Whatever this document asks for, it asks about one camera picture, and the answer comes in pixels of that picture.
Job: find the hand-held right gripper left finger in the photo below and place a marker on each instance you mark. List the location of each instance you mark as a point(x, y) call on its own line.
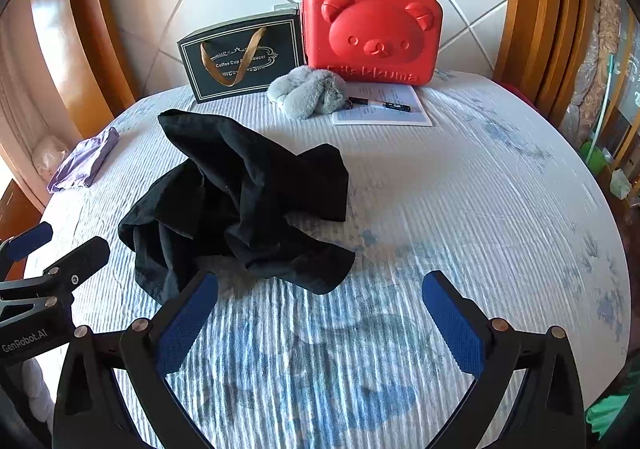
point(185, 324)

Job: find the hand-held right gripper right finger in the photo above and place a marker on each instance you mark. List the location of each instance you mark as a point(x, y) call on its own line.
point(452, 319)

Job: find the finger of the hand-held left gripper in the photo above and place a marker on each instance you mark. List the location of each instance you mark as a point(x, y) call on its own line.
point(80, 259)
point(30, 241)

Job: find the black garment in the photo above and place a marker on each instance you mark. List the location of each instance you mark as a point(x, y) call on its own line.
point(240, 189)

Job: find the dark wooden nightstand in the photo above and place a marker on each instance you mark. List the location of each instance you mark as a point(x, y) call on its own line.
point(17, 209)

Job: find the purple folded cloth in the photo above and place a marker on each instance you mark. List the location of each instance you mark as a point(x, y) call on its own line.
point(82, 161)

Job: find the blue patterned white bed sheet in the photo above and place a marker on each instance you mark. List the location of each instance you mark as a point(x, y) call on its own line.
point(450, 209)

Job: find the green cloth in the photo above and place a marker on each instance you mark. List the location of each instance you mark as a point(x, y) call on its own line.
point(605, 416)

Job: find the glossy wooden wardrobe panel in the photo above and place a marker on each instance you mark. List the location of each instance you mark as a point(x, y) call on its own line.
point(35, 44)

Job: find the green plastic object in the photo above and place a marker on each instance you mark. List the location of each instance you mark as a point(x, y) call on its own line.
point(594, 156)

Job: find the white paper sheet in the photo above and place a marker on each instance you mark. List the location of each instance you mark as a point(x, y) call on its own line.
point(395, 109)

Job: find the black pen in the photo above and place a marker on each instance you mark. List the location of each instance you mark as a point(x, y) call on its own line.
point(385, 103)

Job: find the black gift bag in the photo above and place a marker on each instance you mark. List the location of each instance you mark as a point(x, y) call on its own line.
point(240, 59)

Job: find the grey fluffy plush toy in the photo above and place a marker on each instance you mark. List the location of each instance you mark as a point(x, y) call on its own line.
point(305, 91)

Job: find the red bear-face suitcase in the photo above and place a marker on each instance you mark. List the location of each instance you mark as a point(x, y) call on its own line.
point(372, 29)

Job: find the floral patterned curtain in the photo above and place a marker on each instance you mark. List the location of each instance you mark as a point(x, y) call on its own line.
point(600, 54)

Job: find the wooden headboard post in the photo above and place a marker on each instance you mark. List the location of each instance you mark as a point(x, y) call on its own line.
point(540, 4)
point(95, 4)

